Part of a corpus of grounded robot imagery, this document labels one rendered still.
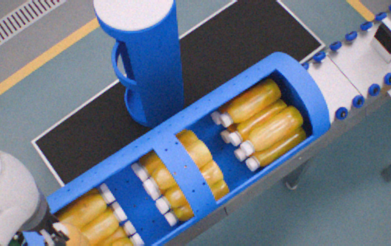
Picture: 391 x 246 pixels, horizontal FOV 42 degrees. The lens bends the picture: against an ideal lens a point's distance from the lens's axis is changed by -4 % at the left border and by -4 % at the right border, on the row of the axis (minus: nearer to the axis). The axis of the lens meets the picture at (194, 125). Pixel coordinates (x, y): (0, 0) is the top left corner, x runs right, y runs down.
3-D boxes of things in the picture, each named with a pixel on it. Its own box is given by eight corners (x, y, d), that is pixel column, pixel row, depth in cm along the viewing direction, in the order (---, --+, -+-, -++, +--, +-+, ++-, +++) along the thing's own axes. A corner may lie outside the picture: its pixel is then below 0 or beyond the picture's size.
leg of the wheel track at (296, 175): (299, 185, 257) (326, 142, 199) (290, 191, 256) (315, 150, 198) (292, 176, 259) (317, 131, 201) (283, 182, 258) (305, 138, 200)
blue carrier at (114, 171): (318, 144, 165) (341, 110, 139) (84, 303, 148) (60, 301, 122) (265, 77, 174) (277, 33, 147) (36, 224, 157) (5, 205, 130)
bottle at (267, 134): (286, 103, 155) (237, 135, 151) (297, 105, 148) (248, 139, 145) (296, 122, 157) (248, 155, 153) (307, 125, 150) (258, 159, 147)
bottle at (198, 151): (198, 142, 148) (145, 176, 145) (199, 136, 141) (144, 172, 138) (212, 161, 147) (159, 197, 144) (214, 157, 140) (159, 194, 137)
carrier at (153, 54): (153, 65, 267) (114, 105, 259) (132, -48, 185) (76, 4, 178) (195, 97, 260) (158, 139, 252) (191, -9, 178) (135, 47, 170)
